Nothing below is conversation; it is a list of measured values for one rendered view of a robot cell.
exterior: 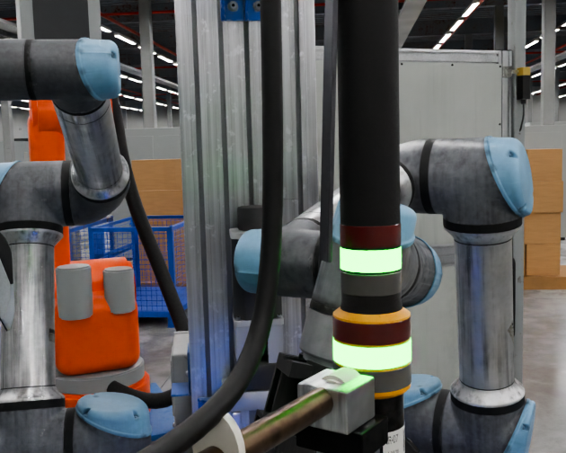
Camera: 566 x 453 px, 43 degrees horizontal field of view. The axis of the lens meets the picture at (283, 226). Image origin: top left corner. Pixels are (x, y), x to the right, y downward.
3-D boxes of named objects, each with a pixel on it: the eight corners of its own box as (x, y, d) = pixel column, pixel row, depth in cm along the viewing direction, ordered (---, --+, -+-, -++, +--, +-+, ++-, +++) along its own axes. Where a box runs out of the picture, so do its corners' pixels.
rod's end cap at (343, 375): (348, 379, 36) (367, 368, 37) (314, 373, 37) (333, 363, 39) (349, 418, 36) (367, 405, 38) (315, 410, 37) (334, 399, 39)
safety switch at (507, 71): (508, 132, 252) (509, 65, 249) (501, 132, 255) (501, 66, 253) (529, 131, 255) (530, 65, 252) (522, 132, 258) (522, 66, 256)
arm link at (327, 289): (433, 217, 67) (407, 201, 60) (404, 329, 67) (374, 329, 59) (358, 199, 71) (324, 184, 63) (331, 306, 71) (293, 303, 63)
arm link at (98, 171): (139, 232, 131) (117, 92, 85) (78, 235, 129) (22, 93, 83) (137, 174, 134) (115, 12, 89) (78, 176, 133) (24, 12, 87)
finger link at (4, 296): (31, 310, 87) (-4, 243, 85) (32, 321, 81) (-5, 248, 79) (7, 322, 86) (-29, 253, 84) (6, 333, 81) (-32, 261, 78)
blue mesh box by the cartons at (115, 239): (90, 326, 692) (84, 226, 682) (134, 299, 816) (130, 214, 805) (176, 327, 680) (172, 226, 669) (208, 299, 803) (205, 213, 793)
